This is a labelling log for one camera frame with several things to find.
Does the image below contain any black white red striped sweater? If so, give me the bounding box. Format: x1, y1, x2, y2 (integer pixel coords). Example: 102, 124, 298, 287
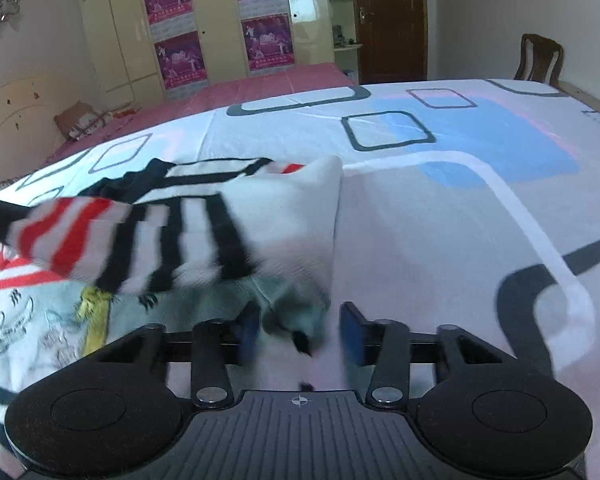
0, 157, 342, 353

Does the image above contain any patterned white bed sheet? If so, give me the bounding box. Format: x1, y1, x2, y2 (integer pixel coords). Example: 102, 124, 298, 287
0, 78, 600, 480

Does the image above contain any white printed garment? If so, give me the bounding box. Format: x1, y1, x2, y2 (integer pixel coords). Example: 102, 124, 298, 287
0, 236, 146, 396

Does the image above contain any brown patterned pillow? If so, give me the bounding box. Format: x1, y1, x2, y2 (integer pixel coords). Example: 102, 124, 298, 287
54, 101, 111, 141

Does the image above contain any pink bed sheet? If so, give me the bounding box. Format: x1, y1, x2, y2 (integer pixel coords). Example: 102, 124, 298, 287
44, 63, 354, 166

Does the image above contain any lower left purple poster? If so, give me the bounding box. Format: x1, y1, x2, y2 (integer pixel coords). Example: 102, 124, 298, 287
155, 32, 207, 90

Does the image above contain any cream wooden headboard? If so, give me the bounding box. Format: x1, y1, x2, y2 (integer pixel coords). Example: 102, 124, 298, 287
0, 75, 79, 181

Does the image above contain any lower right purple poster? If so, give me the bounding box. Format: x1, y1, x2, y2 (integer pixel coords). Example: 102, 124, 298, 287
242, 14, 294, 72

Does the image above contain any cream wardrobe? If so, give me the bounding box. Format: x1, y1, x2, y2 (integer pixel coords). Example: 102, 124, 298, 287
79, 0, 335, 108

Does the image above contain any upper left purple poster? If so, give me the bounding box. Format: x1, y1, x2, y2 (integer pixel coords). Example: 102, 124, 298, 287
144, 0, 197, 43

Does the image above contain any dark wooden chair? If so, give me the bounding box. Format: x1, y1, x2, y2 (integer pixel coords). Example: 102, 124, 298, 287
514, 32, 565, 88

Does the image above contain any corner shelf unit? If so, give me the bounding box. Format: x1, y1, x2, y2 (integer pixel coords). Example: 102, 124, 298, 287
328, 0, 363, 84

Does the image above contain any brown wooden door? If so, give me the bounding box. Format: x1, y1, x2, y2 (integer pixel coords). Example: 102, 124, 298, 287
356, 0, 428, 84

